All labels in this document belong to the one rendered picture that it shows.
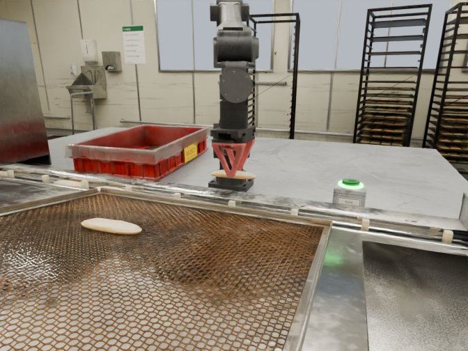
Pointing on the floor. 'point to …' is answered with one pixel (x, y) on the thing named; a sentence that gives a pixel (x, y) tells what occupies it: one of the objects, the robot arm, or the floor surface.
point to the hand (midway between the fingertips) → (233, 170)
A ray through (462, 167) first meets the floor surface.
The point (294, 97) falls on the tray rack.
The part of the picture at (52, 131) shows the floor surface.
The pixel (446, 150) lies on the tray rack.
